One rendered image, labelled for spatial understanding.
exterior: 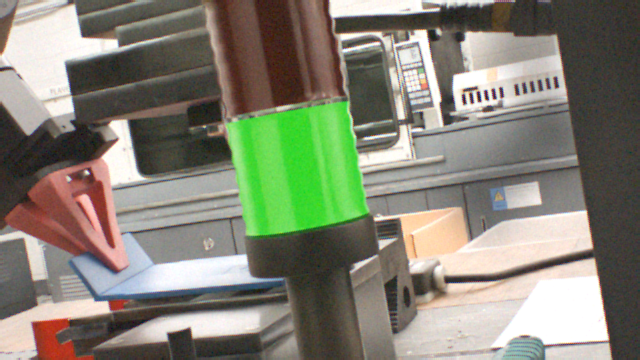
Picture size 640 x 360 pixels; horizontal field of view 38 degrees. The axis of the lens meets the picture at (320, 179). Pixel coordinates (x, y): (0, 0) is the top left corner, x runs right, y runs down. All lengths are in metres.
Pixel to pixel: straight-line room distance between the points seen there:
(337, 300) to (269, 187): 0.04
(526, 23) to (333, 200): 0.34
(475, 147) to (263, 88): 4.88
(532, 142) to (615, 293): 4.61
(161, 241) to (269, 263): 5.81
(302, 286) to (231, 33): 0.08
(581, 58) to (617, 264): 0.10
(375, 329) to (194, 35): 0.24
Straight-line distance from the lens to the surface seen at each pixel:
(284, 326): 0.49
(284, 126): 0.26
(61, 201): 0.62
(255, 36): 0.26
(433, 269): 0.92
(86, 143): 0.65
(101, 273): 0.63
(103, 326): 0.59
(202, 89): 0.49
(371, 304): 0.62
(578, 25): 0.45
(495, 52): 7.12
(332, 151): 0.27
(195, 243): 5.94
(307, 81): 0.26
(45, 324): 0.85
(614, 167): 0.45
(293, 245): 0.26
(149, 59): 0.51
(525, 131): 5.06
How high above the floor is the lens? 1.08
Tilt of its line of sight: 3 degrees down
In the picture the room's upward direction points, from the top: 11 degrees counter-clockwise
